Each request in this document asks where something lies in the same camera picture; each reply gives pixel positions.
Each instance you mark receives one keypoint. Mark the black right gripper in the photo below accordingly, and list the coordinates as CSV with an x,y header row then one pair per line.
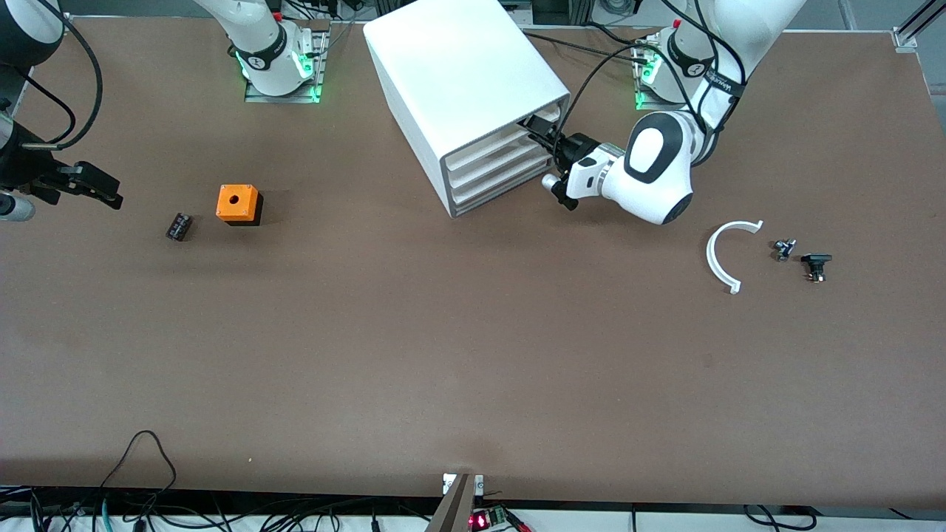
x,y
29,174

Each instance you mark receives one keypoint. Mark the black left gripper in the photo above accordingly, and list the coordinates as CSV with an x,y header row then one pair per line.
x,y
575,148

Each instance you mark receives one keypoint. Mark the white cabinet drawer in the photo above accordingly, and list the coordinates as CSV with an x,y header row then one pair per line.
x,y
502,157
502,188
495,143
502,173

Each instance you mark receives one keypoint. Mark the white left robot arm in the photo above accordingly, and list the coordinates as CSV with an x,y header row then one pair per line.
x,y
658,174

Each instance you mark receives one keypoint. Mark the white drawer cabinet housing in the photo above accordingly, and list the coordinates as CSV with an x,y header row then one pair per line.
x,y
458,74

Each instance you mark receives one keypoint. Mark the small black cylindrical capacitor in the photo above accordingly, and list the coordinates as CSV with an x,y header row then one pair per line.
x,y
179,226

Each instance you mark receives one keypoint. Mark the circuit board with red display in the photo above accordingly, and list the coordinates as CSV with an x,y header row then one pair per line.
x,y
484,521

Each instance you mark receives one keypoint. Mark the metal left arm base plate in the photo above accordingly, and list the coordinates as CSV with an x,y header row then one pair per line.
x,y
641,100

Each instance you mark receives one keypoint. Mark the orange button enclosure box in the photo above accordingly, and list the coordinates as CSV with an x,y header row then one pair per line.
x,y
236,199

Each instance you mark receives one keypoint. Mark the white semicircular plastic bracket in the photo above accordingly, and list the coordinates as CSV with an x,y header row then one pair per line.
x,y
711,255

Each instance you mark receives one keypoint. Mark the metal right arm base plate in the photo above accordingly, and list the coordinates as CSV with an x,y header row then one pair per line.
x,y
316,70

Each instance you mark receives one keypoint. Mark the small black silver switch part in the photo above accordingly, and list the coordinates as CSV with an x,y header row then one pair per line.
x,y
783,249

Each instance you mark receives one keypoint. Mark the black switch contact block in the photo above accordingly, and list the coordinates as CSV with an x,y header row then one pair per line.
x,y
816,262

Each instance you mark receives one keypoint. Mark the aluminium frame profile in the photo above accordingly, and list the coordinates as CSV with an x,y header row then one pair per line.
x,y
916,22

